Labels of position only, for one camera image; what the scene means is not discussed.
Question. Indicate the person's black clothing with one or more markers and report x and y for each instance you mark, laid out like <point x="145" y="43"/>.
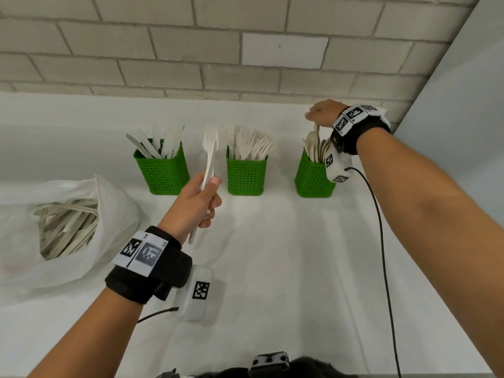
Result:
<point x="311" y="370"/>

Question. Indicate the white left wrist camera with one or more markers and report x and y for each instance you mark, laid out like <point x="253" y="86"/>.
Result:
<point x="195" y="311"/>

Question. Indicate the person's left hand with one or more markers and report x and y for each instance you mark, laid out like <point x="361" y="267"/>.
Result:
<point x="189" y="208"/>

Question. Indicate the bunch of white plastic forks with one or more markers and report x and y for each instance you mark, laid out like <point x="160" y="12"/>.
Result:
<point x="246" y="143"/>

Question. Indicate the person's left forearm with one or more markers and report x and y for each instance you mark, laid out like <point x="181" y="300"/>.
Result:
<point x="78" y="338"/>

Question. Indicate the bunch of white plastic knives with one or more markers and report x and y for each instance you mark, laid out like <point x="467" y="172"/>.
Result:
<point x="169" y="139"/>

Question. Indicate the black left wrist band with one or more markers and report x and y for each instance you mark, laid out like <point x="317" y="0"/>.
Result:
<point x="165" y="271"/>

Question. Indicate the person's right hand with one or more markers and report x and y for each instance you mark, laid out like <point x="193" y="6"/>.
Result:
<point x="327" y="112"/>

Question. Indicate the white plastic spoon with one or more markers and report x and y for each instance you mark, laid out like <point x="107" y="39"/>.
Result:
<point x="316" y="131"/>

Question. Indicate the handful of white plastic cutlery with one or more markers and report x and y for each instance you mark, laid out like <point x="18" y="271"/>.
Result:
<point x="208" y="145"/>

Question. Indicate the clear plastic bag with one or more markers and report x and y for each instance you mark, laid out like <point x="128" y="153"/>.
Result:
<point x="110" y="232"/>

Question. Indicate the bunch of white plastic spoons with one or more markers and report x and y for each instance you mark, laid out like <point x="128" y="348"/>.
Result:
<point x="312" y="145"/>

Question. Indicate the person's right forearm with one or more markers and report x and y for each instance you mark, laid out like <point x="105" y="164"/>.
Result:
<point x="425" y="224"/>

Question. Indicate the black wrist band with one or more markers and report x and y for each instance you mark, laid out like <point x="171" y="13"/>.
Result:
<point x="165" y="271"/>
<point x="370" y="129"/>

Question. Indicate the black right wrist band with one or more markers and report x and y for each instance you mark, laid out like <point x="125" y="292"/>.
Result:
<point x="370" y="129"/>

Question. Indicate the black harness buckle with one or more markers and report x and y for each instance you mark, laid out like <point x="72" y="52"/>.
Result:
<point x="167" y="374"/>
<point x="269" y="362"/>

